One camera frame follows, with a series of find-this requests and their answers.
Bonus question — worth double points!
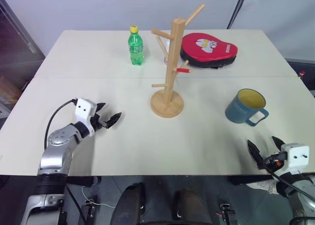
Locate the wooden mug tree stand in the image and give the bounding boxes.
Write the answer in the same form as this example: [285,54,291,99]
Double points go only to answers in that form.
[150,4,206,119]

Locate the grey glass cabinet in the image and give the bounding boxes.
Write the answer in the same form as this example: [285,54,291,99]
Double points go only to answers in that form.
[0,0,46,107]

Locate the thin white wire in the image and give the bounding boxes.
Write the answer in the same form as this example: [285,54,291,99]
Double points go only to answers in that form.
[81,185,117,208]

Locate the white sneaker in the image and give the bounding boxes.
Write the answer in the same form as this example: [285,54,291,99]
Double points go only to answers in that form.
[246,179,278,194]

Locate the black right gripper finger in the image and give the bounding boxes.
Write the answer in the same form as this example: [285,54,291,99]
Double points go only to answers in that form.
[247,139,264,170]
[271,136,284,153]

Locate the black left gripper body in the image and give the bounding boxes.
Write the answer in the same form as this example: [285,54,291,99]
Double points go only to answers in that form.
[90,112,111,132]

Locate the black connector block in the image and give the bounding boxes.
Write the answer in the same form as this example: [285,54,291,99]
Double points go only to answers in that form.
[80,198,97,221]
[218,202,237,224]

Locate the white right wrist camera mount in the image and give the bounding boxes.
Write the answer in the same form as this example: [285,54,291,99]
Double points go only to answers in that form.
[280,143,310,167]

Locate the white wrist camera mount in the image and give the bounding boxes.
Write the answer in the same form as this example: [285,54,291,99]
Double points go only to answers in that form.
[74,98,98,138]
[280,143,310,167]

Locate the black equipment case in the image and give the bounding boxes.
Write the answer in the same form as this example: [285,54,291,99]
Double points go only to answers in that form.
[285,58,315,98]

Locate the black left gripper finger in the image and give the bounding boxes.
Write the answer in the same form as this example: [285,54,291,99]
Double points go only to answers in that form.
[95,102,107,116]
[102,112,123,129]

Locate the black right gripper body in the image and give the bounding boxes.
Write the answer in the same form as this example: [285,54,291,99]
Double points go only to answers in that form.
[262,151,288,173]

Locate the brown cardboard box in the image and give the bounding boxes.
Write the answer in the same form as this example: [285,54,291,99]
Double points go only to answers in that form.
[0,75,22,105]

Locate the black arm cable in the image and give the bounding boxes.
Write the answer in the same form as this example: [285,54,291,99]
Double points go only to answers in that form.
[264,161,315,195]
[44,99,78,151]

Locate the green plastic bottle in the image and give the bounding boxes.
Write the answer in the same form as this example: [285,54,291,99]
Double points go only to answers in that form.
[127,25,145,66]

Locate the black table bracket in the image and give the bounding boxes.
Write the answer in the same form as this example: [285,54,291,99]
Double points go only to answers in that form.
[65,176,102,189]

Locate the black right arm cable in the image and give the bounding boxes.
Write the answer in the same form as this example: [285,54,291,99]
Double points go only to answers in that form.
[264,161,315,195]

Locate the dark rounded shape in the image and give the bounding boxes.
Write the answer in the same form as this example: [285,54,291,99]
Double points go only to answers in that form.
[173,188,214,225]
[115,182,146,225]

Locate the red paddle case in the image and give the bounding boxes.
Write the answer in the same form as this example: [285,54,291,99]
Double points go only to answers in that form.
[179,32,239,70]

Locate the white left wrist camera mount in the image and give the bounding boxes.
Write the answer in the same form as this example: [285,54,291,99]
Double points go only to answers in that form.
[74,98,98,138]

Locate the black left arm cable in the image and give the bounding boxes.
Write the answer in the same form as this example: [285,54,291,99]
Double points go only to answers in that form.
[44,99,78,151]

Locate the black tripod legs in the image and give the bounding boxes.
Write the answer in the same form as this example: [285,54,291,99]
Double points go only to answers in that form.
[226,0,250,30]

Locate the blue enamel mug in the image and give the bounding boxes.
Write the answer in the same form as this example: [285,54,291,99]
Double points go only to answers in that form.
[224,88,270,128]

